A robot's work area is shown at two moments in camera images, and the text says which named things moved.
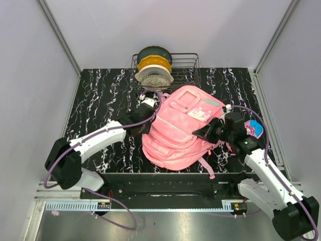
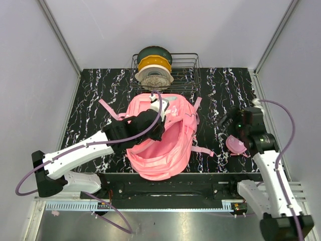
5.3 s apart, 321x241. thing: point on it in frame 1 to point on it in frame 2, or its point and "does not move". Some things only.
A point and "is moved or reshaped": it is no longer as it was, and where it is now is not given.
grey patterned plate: (155, 82) does not move
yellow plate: (154, 60) does not move
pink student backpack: (168, 142) is moved or reshaped
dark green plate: (154, 50) does not move
